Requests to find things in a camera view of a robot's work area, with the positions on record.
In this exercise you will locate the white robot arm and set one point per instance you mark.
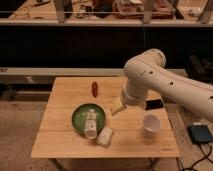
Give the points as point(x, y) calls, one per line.
point(147, 71)

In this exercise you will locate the yellow sponge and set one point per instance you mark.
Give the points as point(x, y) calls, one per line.
point(117, 106)

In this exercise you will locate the white plastic cup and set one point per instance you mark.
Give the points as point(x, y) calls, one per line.
point(151, 125)

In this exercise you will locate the background wooden workbench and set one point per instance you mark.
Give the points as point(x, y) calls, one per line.
point(107, 13)

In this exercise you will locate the red chili pepper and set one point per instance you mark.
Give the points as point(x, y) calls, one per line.
point(95, 89)

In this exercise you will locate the beige sponge block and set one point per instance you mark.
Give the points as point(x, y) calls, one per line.
point(104, 137)

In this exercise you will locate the wooden table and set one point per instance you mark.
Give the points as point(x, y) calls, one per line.
point(57, 138)

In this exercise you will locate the black smartphone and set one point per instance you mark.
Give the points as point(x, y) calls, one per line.
point(154, 104)

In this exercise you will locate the white plastic bottle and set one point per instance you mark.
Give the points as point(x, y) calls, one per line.
point(91, 125)

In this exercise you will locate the black power box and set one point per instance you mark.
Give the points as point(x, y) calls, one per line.
point(199, 134)

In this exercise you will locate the green round plate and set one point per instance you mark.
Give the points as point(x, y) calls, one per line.
point(79, 117)

